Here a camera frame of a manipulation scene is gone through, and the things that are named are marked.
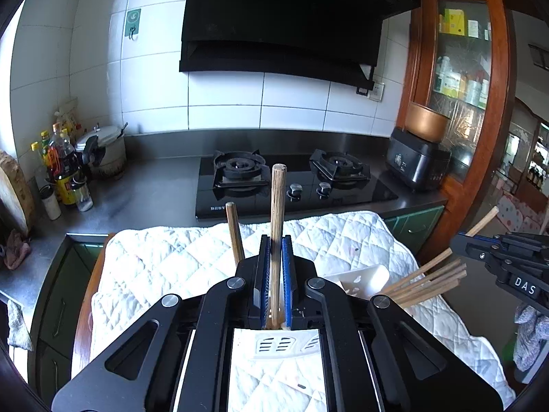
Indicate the copper bowl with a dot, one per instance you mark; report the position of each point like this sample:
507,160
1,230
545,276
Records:
429,122

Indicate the small white jar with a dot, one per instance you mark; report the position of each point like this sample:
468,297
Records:
51,206

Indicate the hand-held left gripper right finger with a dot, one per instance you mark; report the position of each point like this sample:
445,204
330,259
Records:
286,274

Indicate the dark brown wooden chopstick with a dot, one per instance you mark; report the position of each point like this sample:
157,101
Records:
234,231

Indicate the group of bamboo chopsticks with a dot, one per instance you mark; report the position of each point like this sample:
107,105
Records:
429,285

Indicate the black gas stove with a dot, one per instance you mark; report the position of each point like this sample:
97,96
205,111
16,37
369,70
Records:
300,197

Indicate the white plastic chopstick holder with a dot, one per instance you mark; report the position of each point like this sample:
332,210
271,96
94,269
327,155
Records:
369,279

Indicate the black range hood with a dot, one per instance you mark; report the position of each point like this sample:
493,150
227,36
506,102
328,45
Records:
278,17

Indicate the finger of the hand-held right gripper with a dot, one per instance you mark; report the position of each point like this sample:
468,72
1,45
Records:
476,234
474,248

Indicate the white dotted cushion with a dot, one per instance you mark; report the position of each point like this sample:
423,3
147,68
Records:
521,216

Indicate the white quilted mat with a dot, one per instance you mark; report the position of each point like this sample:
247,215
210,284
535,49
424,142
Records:
171,249

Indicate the small glass jar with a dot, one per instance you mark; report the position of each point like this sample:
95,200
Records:
82,197

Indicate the steel pressure cooker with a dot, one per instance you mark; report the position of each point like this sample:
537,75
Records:
105,150

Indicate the black kitchen appliance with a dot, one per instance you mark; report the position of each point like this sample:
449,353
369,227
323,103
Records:
414,163

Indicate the yellow box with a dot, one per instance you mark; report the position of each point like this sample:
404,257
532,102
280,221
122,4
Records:
453,21

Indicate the wooden glass door cabinet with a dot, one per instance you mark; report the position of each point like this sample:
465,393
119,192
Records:
502,137

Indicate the white wall socket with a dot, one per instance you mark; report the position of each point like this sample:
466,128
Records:
375,91

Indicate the pale bamboo chopstick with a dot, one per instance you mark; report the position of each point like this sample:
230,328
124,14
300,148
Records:
276,223
484,221

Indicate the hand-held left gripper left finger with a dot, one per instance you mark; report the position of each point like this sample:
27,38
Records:
265,274

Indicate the brown rag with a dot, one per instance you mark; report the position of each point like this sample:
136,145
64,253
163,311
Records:
17,251

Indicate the large dark sauce bottle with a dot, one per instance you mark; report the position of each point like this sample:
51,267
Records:
66,167

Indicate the round wooden cutting board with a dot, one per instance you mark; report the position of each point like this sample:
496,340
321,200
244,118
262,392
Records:
15,197

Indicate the green wall hook sticker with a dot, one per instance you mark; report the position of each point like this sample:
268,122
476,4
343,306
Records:
133,21

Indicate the checkered dish cloth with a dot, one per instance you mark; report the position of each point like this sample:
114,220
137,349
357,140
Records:
19,326

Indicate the green bottle with yellow cap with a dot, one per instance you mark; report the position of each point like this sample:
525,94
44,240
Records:
45,141

